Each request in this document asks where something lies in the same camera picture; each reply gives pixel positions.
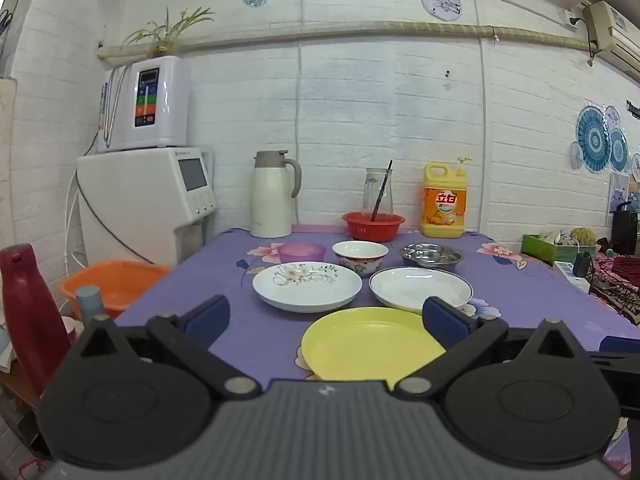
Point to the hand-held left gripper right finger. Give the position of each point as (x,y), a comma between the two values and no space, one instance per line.
(442,320)

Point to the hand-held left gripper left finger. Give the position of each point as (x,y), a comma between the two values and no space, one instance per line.
(207,317)

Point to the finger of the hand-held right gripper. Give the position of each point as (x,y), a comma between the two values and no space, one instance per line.
(620,344)

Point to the purple plastic bowl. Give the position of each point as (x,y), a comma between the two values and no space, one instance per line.
(300,252)

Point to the purple floral tablecloth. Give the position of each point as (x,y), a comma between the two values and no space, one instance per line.
(200,280)

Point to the dark patterned cloth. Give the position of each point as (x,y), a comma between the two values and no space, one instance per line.
(620,302)

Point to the white blue-rimmed plate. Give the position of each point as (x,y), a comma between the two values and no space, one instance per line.
(415,287)

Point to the stainless steel bowl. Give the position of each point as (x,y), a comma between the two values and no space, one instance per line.
(430,255)

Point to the red yarn bundle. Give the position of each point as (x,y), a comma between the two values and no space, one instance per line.
(625,267)

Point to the yellow plastic plate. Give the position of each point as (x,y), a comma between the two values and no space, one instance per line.
(370,345)

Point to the black power adapter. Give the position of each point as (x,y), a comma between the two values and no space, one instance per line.
(581,264)

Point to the white power strip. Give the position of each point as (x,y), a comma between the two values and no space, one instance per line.
(565,270)

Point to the orange plastic basin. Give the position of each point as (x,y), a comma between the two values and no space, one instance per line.
(115,285)

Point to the white floral plate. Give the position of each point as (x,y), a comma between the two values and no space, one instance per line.
(305,290)

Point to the patterned ceramic bowl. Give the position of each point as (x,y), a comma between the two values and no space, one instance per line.
(360,260)

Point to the red plastic colander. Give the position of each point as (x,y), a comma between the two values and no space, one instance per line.
(372,231)

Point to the black kettle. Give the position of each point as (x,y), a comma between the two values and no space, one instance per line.
(625,230)

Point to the yellow detergent bottle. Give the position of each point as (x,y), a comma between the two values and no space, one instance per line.
(442,205)

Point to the green box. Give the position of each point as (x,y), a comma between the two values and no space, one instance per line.
(537,248)

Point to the grey cup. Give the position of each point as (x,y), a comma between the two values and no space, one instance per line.
(89,302)

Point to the white thermos jug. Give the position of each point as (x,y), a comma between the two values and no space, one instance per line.
(270,200)

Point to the white water dispenser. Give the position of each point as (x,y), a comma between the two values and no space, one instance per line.
(135,200)

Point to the clear glass carafe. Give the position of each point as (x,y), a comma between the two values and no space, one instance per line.
(389,190)

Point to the black stirring stick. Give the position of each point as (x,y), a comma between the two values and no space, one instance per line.
(383,185)

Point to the dark red bottle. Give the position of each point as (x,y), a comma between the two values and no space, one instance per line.
(30,310)

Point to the blue paper fan decoration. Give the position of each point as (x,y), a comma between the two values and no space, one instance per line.
(592,140)

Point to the white water purifier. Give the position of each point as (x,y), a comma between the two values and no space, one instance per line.
(170,105)

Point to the green potted plant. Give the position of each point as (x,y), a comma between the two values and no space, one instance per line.
(165,35)

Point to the white air conditioner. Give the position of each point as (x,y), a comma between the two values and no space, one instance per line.
(615,30)

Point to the wall photo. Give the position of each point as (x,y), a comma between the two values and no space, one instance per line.
(619,195)

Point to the wrapped wall pipe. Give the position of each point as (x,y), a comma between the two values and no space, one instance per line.
(350,27)

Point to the round pink wall decal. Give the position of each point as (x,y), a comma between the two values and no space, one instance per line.
(441,3)

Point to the white wall socket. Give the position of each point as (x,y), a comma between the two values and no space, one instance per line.
(572,17)

